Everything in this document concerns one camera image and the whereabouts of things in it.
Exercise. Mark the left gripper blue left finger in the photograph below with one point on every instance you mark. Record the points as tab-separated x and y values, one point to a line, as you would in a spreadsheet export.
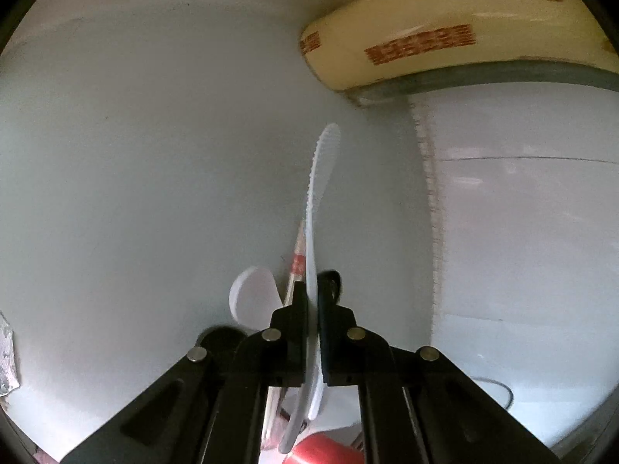
208	408

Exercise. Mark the white rice paddle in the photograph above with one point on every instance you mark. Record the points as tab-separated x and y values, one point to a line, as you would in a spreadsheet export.
309	398

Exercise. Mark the aluminium foil sheet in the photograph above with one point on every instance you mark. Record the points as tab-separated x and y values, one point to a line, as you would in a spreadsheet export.
9	377

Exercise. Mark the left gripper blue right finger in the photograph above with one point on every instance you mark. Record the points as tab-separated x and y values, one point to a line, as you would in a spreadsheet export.
417	407

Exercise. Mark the wrapped disposable chopsticks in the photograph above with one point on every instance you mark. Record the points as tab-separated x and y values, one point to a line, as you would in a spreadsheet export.
276	394

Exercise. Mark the black plastic spoon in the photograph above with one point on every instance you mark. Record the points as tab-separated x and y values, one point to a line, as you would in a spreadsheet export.
221	339

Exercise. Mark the red cylindrical tin canister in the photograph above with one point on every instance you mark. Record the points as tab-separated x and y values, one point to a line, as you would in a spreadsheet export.
320	449

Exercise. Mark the yellow cling film roll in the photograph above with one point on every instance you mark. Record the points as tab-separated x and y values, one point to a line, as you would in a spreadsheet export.
368	41

